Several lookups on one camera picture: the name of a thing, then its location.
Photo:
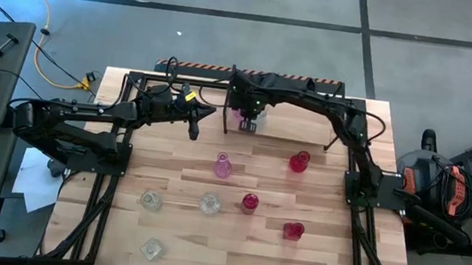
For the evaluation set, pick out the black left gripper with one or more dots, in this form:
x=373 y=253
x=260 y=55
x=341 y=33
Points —
x=163 y=104

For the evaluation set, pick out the white paper sheet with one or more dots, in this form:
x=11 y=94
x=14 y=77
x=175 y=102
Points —
x=34 y=185

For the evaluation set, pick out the clear square glass vase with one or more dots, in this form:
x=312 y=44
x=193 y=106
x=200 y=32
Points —
x=152 y=249

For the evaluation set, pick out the red squat glass vase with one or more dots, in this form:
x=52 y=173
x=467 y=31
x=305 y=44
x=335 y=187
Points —
x=293 y=231

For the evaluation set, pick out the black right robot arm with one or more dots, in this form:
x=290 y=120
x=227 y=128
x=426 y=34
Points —
x=311 y=98

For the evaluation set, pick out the black orange shop vacuum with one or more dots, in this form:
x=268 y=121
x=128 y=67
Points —
x=439 y=227

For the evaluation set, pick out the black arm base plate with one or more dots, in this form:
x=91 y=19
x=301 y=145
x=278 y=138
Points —
x=81 y=164
x=391 y=195

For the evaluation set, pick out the hazard striped strip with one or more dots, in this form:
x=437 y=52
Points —
x=190 y=65

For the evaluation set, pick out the pink conical ribbed glass vase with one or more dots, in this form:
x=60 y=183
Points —
x=223 y=169

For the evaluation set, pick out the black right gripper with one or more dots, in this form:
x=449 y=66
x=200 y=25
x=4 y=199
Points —
x=247 y=93

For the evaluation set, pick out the clear wide-mouth glass vase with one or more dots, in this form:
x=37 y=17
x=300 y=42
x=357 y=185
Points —
x=210 y=204

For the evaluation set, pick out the red ribbed cylinder glass vase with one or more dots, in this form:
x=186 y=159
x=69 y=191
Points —
x=249 y=203

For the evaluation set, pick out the yellow tape tag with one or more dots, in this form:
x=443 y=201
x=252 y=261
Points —
x=190 y=96

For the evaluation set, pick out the clear round glass bottle vase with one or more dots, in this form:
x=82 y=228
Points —
x=150 y=201

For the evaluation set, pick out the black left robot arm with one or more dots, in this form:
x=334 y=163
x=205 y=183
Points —
x=78 y=112

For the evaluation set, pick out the red bulbous glass vase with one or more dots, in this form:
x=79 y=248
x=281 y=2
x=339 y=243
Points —
x=298 y=163

